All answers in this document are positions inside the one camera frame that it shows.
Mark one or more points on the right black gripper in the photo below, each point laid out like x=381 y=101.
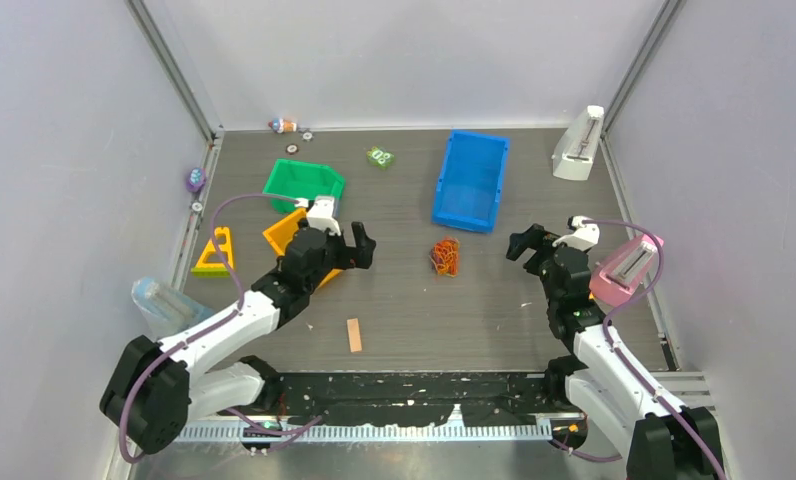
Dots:
x=533 y=238

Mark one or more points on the yellow triangle block left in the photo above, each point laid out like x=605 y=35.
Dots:
x=216 y=256

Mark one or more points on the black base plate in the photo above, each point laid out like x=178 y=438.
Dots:
x=416 y=399

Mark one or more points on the orange plastic bin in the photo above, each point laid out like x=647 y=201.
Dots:
x=282 y=232

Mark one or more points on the green plastic bin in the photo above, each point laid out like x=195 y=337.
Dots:
x=297 y=179

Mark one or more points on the white metronome box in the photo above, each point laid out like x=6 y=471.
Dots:
x=574 y=155

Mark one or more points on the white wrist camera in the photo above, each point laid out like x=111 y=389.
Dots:
x=584 y=234
x=321 y=215

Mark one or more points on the pink metronome box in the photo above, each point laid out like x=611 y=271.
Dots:
x=616 y=279

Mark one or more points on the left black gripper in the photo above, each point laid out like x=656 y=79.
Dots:
x=349 y=257

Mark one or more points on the blue plastic bin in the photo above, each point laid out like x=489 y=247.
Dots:
x=470 y=184

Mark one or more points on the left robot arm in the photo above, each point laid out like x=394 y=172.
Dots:
x=159 y=386

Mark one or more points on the purple round toy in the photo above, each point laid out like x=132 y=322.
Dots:
x=195 y=180

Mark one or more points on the green number tile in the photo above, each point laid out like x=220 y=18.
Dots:
x=380 y=158

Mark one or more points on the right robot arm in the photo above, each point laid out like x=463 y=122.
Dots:
x=656 y=433

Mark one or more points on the clear plastic bottle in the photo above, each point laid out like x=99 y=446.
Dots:
x=166 y=310

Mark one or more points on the small wooden block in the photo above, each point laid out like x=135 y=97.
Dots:
x=354 y=335

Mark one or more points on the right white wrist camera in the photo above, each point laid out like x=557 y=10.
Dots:
x=584 y=234

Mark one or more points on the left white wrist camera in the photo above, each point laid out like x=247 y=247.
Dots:
x=321 y=215

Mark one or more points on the small toy figure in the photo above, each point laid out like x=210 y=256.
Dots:
x=282 y=126

